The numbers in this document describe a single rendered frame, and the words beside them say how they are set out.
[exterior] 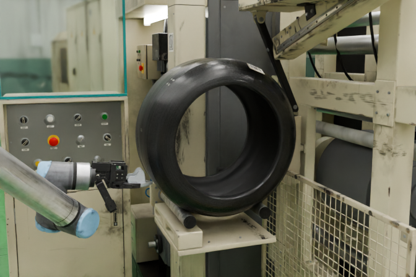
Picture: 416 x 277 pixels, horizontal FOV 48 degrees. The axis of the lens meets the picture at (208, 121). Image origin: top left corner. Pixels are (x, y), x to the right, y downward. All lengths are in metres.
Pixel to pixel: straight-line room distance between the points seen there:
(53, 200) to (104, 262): 1.03
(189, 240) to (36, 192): 0.56
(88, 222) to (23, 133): 0.85
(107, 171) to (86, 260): 0.84
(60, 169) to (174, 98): 0.43
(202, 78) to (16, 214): 1.13
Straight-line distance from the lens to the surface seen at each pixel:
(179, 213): 1.65
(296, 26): 1.78
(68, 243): 2.29
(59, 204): 1.38
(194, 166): 1.94
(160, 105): 1.50
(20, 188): 1.30
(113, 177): 1.56
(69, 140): 2.21
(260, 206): 1.69
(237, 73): 1.54
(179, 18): 1.87
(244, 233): 1.76
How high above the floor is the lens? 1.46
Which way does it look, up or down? 8 degrees down
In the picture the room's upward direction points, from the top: straight up
